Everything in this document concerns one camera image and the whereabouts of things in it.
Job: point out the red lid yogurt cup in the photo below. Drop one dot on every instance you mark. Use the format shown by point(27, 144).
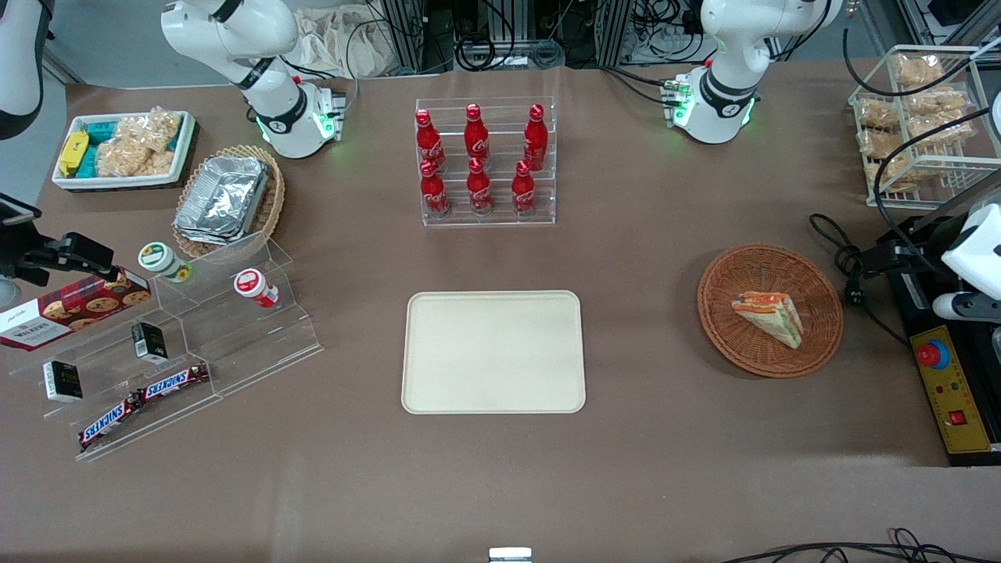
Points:
point(252, 285)

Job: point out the Snickers bar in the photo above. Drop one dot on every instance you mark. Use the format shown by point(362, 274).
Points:
point(109, 423)
point(174, 381)

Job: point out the red cola bottle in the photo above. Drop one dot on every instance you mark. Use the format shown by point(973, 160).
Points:
point(536, 139)
point(477, 137)
point(523, 191)
point(434, 194)
point(429, 141)
point(479, 191)

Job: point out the clear acrylic bottle rack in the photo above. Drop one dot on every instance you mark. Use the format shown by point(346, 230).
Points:
point(485, 219)

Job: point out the round brown wicker basket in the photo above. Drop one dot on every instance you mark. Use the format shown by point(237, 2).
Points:
point(751, 344)

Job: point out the red emergency stop button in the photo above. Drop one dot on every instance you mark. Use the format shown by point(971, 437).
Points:
point(931, 354)

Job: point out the stacked aluminium foil containers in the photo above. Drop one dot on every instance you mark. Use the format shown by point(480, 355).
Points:
point(223, 199)

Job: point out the small silver device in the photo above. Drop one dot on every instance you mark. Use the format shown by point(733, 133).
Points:
point(510, 555)

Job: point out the Walkers cookie box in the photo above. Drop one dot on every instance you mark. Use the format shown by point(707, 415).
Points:
point(70, 311)

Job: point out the crispy snack bag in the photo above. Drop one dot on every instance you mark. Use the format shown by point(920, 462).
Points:
point(877, 144)
point(917, 70)
point(891, 173)
point(877, 114)
point(938, 130)
point(932, 102)

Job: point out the oval wicker basket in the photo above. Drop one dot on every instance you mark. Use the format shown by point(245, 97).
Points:
point(270, 203)

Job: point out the white rectangular snack bin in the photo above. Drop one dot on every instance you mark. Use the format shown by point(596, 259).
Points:
point(125, 181)

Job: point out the yellow snack pack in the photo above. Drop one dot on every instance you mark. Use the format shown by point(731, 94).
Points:
point(73, 152)

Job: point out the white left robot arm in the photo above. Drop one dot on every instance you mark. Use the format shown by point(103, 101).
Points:
point(727, 98)

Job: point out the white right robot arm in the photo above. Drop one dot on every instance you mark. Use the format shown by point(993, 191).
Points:
point(275, 117)

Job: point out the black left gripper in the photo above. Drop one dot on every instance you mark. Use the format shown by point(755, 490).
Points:
point(925, 257)

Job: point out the black yellow control box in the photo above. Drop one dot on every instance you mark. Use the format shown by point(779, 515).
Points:
point(958, 391)

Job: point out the beige rectangular tray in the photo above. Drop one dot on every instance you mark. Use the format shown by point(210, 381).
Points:
point(493, 352)

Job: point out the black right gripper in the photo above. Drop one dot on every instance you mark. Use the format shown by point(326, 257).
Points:
point(23, 260)

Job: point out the aluminium frame post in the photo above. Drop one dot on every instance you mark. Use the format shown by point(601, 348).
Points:
point(403, 35)
point(615, 31)

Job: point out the green lid yogurt cup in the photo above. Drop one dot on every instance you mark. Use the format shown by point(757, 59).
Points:
point(160, 260)

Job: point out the small black box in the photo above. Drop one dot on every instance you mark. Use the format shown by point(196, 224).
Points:
point(148, 342)
point(62, 381)

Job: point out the clear acrylic tiered shelf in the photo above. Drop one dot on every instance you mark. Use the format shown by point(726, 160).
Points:
point(235, 344)

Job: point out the teal snack pack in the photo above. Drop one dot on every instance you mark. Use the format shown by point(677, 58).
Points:
point(88, 161)
point(102, 131)

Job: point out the clear rice cracker bag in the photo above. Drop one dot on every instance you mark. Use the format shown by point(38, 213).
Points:
point(129, 160)
point(152, 129)

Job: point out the wrapped triangle sandwich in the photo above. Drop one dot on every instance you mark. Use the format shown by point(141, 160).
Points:
point(770, 317)

